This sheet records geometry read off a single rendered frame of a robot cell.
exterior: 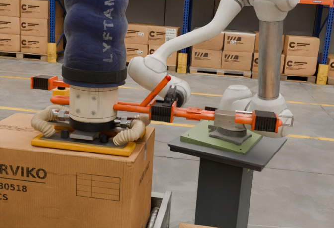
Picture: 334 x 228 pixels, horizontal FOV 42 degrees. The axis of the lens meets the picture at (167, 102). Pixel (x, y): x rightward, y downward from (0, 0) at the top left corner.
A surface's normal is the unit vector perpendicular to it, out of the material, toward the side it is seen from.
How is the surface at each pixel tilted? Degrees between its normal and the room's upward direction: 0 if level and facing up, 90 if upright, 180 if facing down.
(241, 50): 90
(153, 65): 59
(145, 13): 90
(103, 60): 91
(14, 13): 92
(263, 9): 110
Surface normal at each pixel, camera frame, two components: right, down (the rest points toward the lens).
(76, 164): -0.15, 0.23
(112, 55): 0.69, 0.04
